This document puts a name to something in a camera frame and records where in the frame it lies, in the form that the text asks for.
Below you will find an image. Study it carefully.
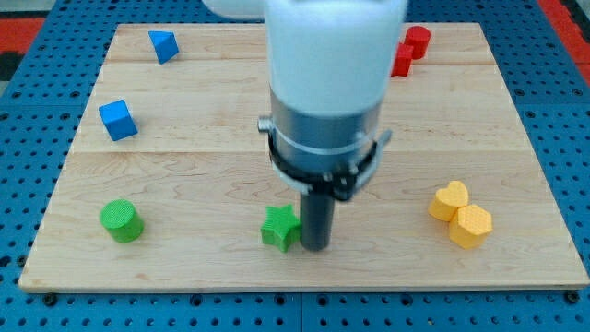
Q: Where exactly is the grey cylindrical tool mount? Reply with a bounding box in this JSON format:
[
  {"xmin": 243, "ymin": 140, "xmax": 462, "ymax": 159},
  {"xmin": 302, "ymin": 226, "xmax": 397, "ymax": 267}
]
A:
[{"xmin": 258, "ymin": 92, "xmax": 392, "ymax": 201}]

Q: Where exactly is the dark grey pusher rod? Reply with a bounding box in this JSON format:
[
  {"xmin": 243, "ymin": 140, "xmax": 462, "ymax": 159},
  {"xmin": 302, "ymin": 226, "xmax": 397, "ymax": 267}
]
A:
[{"xmin": 300, "ymin": 192, "xmax": 335, "ymax": 252}]

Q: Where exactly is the green star block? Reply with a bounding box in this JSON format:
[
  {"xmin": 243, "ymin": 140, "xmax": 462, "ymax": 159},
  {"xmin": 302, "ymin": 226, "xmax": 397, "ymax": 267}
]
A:
[{"xmin": 260, "ymin": 204, "xmax": 301, "ymax": 253}]

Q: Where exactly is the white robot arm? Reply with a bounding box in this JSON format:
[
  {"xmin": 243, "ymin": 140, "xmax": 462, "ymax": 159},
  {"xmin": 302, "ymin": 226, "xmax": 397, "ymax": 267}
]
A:
[{"xmin": 204, "ymin": 0, "xmax": 407, "ymax": 252}]

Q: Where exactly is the yellow heart block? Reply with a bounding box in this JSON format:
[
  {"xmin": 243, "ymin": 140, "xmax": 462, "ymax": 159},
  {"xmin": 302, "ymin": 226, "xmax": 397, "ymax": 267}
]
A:
[{"xmin": 428, "ymin": 181, "xmax": 469, "ymax": 222}]

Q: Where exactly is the red cylinder block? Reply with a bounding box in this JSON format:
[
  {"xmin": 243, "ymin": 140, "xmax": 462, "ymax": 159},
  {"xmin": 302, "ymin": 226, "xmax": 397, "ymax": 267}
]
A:
[{"xmin": 404, "ymin": 26, "xmax": 431, "ymax": 60}]

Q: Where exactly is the wooden board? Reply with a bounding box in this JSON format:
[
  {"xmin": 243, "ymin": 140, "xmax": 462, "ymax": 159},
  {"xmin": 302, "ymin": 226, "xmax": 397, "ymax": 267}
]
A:
[{"xmin": 19, "ymin": 23, "xmax": 589, "ymax": 293}]

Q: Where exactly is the yellow hexagon block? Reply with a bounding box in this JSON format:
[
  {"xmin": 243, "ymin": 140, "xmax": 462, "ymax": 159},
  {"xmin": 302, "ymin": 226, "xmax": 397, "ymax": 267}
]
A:
[{"xmin": 449, "ymin": 205, "xmax": 493, "ymax": 249}]

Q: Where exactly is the green cylinder block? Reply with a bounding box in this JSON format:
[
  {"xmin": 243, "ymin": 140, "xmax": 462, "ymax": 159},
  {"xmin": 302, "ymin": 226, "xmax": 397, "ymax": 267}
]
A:
[{"xmin": 100, "ymin": 199, "xmax": 144, "ymax": 243}]

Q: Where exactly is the blue triangular prism block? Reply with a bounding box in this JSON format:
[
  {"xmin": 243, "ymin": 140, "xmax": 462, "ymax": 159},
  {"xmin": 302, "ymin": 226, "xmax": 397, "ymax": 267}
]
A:
[{"xmin": 148, "ymin": 30, "xmax": 180, "ymax": 65}]

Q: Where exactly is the blue cube block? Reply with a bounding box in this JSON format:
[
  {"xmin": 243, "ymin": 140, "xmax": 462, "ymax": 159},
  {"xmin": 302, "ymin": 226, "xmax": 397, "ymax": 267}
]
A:
[{"xmin": 99, "ymin": 100, "xmax": 138, "ymax": 141}]

